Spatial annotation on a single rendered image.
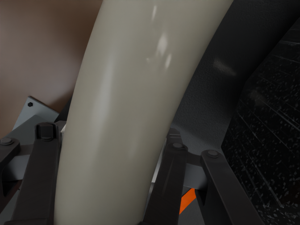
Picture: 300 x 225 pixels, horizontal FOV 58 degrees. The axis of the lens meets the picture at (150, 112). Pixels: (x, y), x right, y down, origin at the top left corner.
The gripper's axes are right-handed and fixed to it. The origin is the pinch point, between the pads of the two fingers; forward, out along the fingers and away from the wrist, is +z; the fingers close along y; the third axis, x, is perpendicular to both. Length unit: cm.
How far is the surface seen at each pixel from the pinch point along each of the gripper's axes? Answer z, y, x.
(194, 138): 78, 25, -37
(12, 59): 86, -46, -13
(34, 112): 83, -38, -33
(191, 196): 77, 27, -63
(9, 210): 36, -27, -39
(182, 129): 78, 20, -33
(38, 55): 85, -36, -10
